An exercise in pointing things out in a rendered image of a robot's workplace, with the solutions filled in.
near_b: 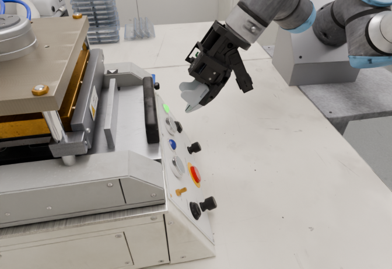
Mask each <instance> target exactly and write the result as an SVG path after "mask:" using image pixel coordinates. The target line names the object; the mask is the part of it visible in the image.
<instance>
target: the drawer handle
mask: <svg viewBox="0 0 392 269"><path fill-rule="evenodd" d="M143 103H144V115H145V129H146V138H147V142H148V143H155V142H160V137H159V127H158V117H157V111H156V100H155V90H154V84H153V78H152V77H151V76H146V77H144V78H143Z"/></svg>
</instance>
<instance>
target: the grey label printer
mask: <svg viewBox="0 0 392 269"><path fill-rule="evenodd" d="M30 1H31V2H32V3H33V4H34V6H35V7H36V9H37V10H38V12H39V14H40V17H41V18H53V17H65V16H69V14H68V10H67V6H66V4H65V0H33V1H32V0H30ZM4 4H5V14H12V15H17V10H16V4H17V3H13V2H7V3H4Z"/></svg>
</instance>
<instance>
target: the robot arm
mask: <svg viewBox="0 0 392 269"><path fill-rule="evenodd" d="M391 5H392V0H334V1H332V2H329V3H327V4H325V5H323V6H322V7H321V8H320V9H319V10H318V11H316V9H315V7H314V4H313V3H312V1H311V0H240V1H239V2H238V3H237V4H236V6H235V7H234V8H233V10H232V11H231V12H230V14H229V16H228V17H227V18H226V20H225V23H226V24H221V23H220V22H218V21H217V20H215V21H214V23H213V24H212V26H211V27H210V29H209V30H208V32H207V33H206V35H205V36H204V38H203V39H202V40H201V42H199V41H197V43H196V44H195V46H194V47H193V48H192V50H191V51H190V53H189V55H188V56H187V57H186V59H185V61H187V62H189V63H190V64H191V65H190V67H189V68H188V73H189V75H190V76H192V77H194V78H195V79H194V80H193V81H192V82H182V83H181V84H180V85H179V89H180V90H181V91H182V92H181V98H182V99H184V100H185V101H186V102H187V106H186V108H185V112H186V113H190V112H192V111H195V110H198V109H200V108H201V107H203V106H206V105H207V104H208V103H209V102H211V101H212V100H213V99H214V98H216V96H217V95H218V94H219V92H220V91H221V89H222V88H223V87H224V86H225V84H226V83H227V81H228V80H229V78H230V76H231V72H232V70H233V72H234V74H235V75H236V79H235V80H236V84H237V86H238V87H239V89H240V90H242V91H243V93H246V92H249V91H251V90H253V89H254V88H253V86H252V84H253V81H252V78H251V76H250V75H249V73H247V71H246V69H245V66H244V64H243V61H242V58H241V56H240V54H239V51H238V48H239V47H240V48H242V49H244V50H246V51H247V50H248V49H249V48H250V47H251V44H254V43H255V42H256V40H257V39H258V38H259V37H260V36H261V34H262V33H263V31H264V30H265V29H266V27H268V26H269V24H270V23H271V22H272V21H274V22H275V23H277V24H278V25H279V26H280V27H281V28H282V29H284V30H287V31H288V32H290V33H294V34H298V33H302V32H304V31H306V30H307V29H308V28H309V27H310V26H311V25H312V28H313V31H314V33H315V35H316V37H317V38H318V39H319V40H320V41H321V42H323V43H324V44H327V45H329V46H340V45H342V44H344V43H346V42H347V46H348V57H349V62H350V65H351V66H352V67H353V68H359V69H362V68H376V67H383V66H387V65H392V11H391ZM195 48H197V49H199V50H200V53H199V52H198V51H197V53H196V54H195V56H196V58H194V57H193V56H192V57H191V58H190V57H189V56H190V55H191V53H192V52H193V51H194V49H195Z"/></svg>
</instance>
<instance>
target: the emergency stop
mask: <svg viewBox="0 0 392 269"><path fill-rule="evenodd" d="M190 169H191V173H192V176H193V178H194V180H195V181H196V182H197V183H199V182H201V176H200V173H199V171H198V169H197V168H196V167H195V166H191V167H190Z"/></svg>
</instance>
